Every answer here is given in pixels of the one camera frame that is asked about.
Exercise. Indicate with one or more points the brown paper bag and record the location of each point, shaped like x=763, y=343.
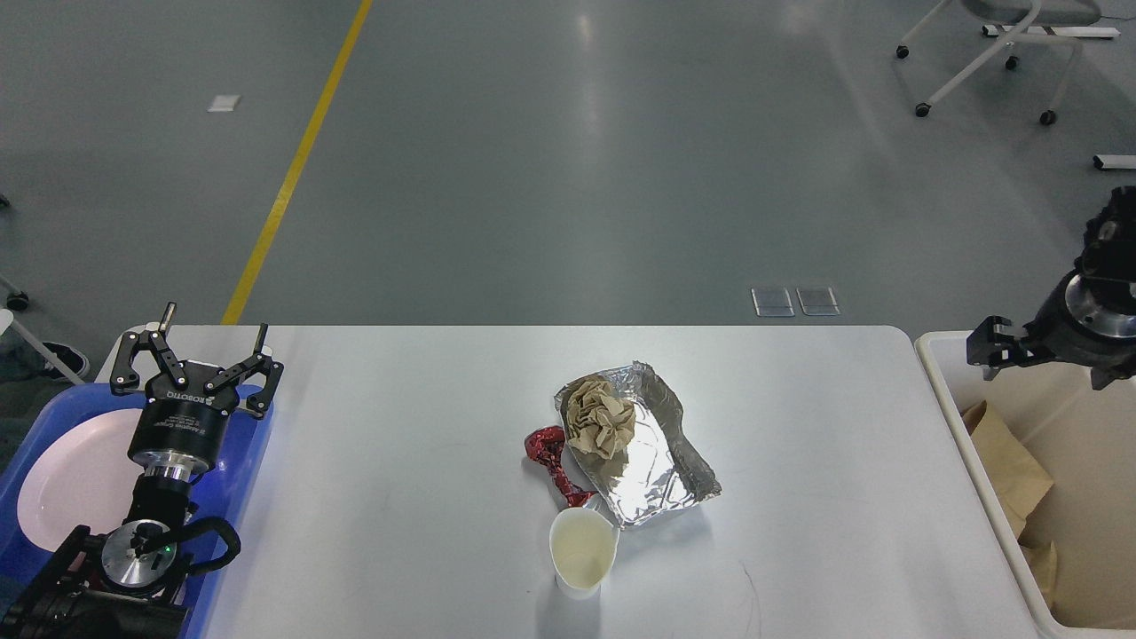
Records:
x=1019, y=481

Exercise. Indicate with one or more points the white bar behind chair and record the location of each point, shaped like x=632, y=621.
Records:
x=1079, y=32

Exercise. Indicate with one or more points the cream cup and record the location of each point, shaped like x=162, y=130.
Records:
x=583, y=544

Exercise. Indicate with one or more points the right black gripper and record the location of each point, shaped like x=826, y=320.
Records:
x=1085, y=321

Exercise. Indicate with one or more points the person's shoe and leg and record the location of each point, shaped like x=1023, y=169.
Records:
x=21, y=362

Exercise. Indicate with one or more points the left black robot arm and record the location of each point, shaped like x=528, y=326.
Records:
x=157, y=574

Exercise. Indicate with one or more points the brown paper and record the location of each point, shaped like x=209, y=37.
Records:
x=597, y=421

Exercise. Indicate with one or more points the pink plate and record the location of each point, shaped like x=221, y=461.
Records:
x=85, y=477

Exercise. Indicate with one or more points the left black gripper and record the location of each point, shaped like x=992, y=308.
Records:
x=185, y=426

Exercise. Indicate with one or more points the right floor socket plate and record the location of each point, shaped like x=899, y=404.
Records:
x=818, y=301

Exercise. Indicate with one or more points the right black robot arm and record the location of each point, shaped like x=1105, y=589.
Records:
x=1109, y=242

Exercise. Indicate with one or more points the white floor bar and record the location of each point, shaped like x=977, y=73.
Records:
x=1114, y=161

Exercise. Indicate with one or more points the left floor socket plate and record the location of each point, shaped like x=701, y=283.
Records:
x=772, y=302

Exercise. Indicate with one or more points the floor socket plate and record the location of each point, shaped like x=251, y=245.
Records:
x=772, y=302
x=818, y=301

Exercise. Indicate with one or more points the red foil wrapper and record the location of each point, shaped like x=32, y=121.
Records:
x=546, y=447

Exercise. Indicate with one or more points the white office chair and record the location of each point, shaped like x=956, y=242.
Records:
x=1019, y=15

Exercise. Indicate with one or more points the aluminium foil tray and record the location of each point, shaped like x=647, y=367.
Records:
x=660, y=471

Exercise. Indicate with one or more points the blue plastic tray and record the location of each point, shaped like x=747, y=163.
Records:
x=224, y=492

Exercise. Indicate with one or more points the white plastic bin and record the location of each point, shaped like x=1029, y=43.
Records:
x=1085, y=439

